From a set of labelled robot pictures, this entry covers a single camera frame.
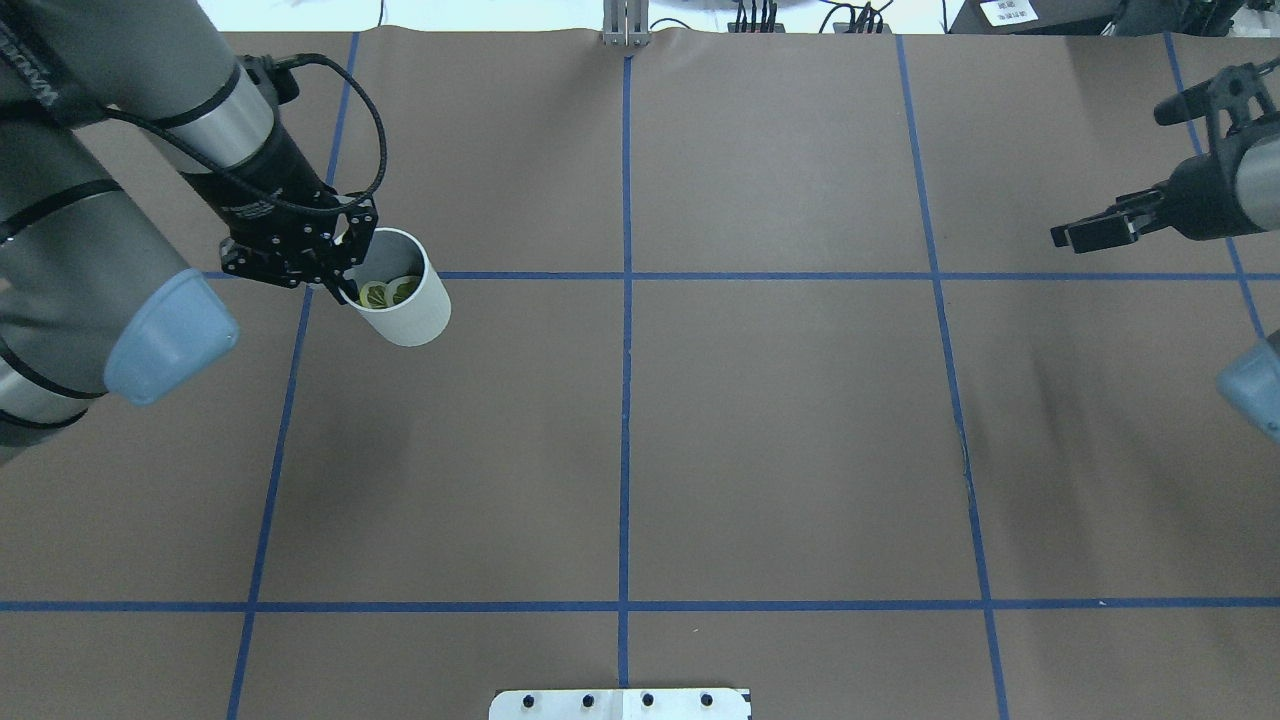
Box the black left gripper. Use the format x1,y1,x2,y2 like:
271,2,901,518
220,150,378,301

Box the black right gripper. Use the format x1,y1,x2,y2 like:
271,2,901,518
1050,61,1279,254

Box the lemon slices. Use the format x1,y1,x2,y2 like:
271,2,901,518
357,275,422,311

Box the white cup with handle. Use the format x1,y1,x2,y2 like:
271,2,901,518
340,227,452,347

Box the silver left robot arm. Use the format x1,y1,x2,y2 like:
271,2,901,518
1,1,388,462

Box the orange terminal block lower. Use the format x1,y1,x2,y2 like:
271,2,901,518
819,1,895,35

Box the orange terminal block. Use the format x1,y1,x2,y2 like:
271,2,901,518
727,1,785,35
819,1,895,35

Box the orange terminal block upper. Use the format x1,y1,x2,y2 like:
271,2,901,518
727,1,785,35

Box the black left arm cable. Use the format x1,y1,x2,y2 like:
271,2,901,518
100,53,389,217

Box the aluminium frame post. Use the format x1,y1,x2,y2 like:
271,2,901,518
600,0,652,47

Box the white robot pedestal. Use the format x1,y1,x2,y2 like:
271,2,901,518
488,687,753,719

